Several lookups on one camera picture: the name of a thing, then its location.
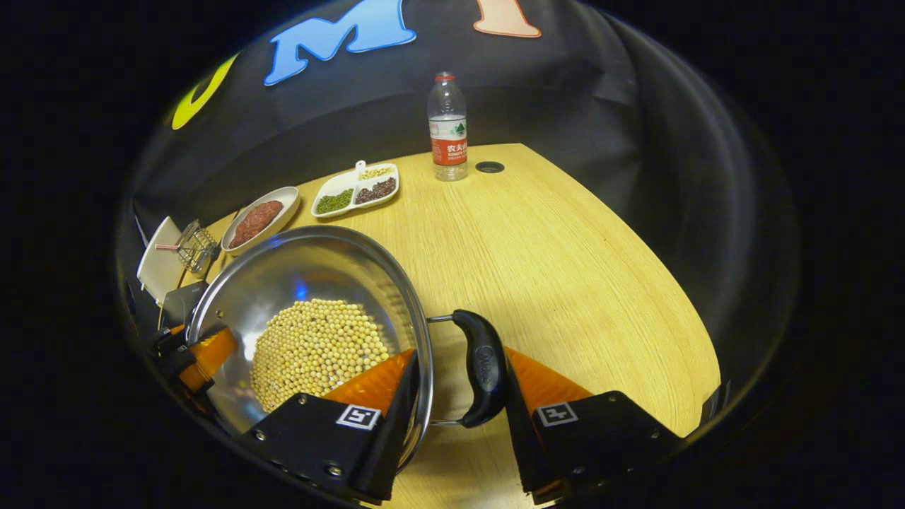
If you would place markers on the round white plate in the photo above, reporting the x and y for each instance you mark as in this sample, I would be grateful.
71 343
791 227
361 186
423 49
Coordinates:
286 201

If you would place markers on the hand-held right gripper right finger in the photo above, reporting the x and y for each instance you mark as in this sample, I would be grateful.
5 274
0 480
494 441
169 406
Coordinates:
523 445

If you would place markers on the pile of small yellow grains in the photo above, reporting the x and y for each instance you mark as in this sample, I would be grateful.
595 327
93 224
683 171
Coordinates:
376 172

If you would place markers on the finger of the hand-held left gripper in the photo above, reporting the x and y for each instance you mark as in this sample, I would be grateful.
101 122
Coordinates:
208 357

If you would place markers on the black backdrop cloth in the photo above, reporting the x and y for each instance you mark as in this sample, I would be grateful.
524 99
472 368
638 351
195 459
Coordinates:
601 106

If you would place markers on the white divided dish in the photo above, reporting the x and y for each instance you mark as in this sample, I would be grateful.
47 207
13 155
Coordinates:
336 182

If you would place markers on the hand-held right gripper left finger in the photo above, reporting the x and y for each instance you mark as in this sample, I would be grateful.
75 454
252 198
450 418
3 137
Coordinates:
396 431

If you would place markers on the pile of yellow soybeans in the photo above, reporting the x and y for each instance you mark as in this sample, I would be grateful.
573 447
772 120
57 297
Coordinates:
318 353

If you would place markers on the white toaster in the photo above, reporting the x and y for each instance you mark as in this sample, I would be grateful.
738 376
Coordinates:
159 268

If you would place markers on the pink stick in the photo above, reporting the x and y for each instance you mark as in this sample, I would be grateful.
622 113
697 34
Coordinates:
167 247

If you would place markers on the pile of dark red beans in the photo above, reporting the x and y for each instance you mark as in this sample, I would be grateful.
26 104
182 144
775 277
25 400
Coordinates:
376 191

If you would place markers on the pile of green beans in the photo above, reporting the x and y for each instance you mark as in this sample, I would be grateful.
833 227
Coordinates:
334 202

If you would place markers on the stainless steel pot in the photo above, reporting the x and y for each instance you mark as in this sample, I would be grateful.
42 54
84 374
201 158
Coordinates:
304 268

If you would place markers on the black table grommet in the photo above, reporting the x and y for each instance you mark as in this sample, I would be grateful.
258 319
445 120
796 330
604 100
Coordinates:
489 167

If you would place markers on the clear bottle with red label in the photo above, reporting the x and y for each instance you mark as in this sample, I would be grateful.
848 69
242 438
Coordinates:
447 141

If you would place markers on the red raw meat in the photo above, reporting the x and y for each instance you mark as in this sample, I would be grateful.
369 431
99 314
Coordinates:
254 223

